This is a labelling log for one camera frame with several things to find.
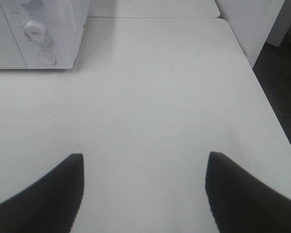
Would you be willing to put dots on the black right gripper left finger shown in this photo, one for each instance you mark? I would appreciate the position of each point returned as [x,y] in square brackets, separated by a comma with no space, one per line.
[50,205]

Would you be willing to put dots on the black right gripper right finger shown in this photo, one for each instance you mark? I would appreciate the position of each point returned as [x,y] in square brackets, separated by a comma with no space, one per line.
[240,203]

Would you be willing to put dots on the round white door button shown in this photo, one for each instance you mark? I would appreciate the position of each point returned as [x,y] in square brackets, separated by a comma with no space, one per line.
[46,57]

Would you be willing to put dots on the white timer knob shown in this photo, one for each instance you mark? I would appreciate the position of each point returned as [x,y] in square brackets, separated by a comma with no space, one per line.
[35,31]

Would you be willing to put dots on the white microwave oven body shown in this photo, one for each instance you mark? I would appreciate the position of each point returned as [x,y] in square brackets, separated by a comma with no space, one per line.
[65,21]

